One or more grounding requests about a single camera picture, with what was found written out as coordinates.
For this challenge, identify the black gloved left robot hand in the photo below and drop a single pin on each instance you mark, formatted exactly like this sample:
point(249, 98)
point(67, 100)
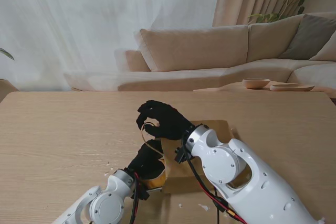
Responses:
point(148, 161)

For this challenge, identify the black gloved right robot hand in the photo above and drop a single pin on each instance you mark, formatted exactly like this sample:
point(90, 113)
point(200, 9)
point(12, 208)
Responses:
point(168, 121)

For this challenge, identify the yellow canvas sneaker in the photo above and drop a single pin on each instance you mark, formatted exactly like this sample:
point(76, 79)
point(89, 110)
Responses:
point(156, 182)

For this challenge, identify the brown paper bag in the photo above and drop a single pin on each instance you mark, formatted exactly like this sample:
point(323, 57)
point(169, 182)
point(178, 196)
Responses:
point(183, 179)

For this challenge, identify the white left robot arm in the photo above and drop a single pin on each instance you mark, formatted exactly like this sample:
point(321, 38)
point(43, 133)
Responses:
point(107, 203)

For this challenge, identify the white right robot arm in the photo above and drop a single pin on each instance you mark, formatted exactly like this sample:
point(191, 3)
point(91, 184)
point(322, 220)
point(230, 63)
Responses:
point(262, 197)

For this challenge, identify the low wooden coffee table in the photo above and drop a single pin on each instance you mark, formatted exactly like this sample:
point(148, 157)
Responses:
point(231, 87)

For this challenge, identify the beige sofa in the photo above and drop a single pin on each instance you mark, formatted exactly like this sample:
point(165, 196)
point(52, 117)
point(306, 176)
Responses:
point(194, 51)

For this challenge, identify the wooden bowl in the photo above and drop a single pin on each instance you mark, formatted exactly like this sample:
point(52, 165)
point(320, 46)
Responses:
point(256, 83)

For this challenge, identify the shallow wooden tray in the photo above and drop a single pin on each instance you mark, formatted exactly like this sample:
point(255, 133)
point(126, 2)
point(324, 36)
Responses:
point(291, 87)

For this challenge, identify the sheer white curtain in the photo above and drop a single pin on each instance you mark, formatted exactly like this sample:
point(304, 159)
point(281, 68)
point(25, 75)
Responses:
point(78, 24)

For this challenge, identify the light wooden planter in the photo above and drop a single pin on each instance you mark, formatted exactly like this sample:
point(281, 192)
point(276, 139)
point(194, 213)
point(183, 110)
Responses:
point(6, 87)

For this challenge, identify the grey cushion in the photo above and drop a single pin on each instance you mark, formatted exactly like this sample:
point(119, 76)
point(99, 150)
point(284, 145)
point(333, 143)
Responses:
point(309, 37)

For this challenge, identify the small green plant leaves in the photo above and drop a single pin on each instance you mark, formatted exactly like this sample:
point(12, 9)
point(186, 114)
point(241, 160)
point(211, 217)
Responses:
point(6, 53)

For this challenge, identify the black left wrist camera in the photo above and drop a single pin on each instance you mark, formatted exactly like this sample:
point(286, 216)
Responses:
point(143, 193)

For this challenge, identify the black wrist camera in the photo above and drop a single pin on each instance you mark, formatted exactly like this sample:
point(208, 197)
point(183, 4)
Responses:
point(182, 155)
point(143, 193)

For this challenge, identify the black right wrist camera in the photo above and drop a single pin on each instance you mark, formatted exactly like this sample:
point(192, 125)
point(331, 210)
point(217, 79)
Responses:
point(182, 155)

